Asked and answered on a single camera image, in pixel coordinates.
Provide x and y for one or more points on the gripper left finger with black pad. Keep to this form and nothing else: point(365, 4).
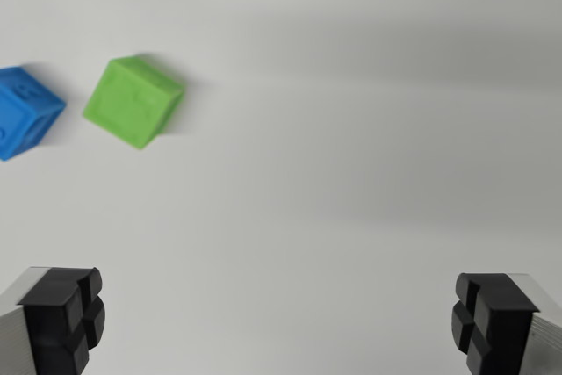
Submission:
point(48, 326)

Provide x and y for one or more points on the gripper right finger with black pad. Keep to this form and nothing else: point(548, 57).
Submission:
point(505, 326)

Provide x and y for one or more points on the blue rubber dice cube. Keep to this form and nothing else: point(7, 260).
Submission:
point(22, 116)

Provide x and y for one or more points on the green rubber cube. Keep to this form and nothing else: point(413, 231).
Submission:
point(131, 103)

